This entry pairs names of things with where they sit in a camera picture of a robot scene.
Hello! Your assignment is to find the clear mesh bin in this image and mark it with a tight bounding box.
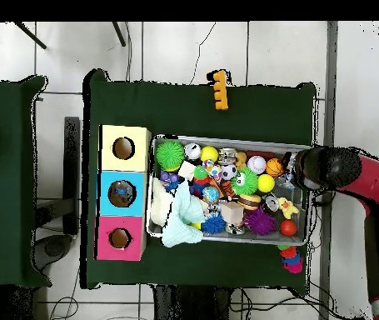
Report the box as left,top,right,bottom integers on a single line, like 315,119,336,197
147,135,313,247

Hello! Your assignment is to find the yellow smiley ball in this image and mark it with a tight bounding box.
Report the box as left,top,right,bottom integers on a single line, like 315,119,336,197
257,173,277,193

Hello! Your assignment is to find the toy hamburger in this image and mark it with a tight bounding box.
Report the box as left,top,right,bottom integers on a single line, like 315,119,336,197
237,192,262,211

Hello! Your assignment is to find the dark green tablecloth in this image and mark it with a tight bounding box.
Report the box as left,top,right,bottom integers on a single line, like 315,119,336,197
82,68,318,294
0,75,49,289

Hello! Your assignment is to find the purple spiky toy with eyes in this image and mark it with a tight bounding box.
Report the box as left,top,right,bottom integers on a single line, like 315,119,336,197
244,208,277,237

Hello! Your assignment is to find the plain wooden cube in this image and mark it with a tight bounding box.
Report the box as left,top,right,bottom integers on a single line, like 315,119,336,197
219,202,245,227

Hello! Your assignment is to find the cream muslin cloth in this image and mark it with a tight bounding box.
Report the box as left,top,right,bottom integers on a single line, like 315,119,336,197
148,178,175,229

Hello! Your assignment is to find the black tripod leg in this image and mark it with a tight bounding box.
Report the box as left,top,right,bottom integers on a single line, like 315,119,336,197
12,22,47,50
112,22,127,48

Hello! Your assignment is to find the yellow duck toy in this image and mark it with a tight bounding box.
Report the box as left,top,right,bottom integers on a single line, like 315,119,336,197
277,196,302,220

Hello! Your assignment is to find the white baseball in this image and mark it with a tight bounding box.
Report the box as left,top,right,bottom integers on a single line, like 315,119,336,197
247,155,267,174

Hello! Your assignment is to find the grey floor strip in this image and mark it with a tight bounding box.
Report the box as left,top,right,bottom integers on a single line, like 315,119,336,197
325,22,340,149

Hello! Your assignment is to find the wooden box with three holes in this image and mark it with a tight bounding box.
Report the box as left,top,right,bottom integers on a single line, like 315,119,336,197
94,123,152,263

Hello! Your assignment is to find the mint green cloth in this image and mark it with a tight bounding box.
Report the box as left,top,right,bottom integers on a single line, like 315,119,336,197
162,181,209,251

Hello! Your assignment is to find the black can with silver top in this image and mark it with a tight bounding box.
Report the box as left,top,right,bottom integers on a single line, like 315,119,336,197
262,194,281,213

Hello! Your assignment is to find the green spiky ball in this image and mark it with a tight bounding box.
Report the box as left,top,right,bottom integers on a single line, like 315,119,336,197
155,139,187,173
231,167,260,198

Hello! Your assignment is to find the clear plastic packet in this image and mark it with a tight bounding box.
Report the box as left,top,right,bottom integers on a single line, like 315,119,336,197
113,186,136,203

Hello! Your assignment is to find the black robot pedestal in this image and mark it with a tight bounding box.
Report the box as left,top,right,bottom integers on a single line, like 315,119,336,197
152,285,233,320

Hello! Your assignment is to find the orange plastic comb toy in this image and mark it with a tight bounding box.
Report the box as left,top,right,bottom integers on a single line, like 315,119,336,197
207,69,230,111

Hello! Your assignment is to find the small orange basketball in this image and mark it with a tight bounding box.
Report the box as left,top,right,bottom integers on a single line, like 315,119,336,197
265,157,285,178

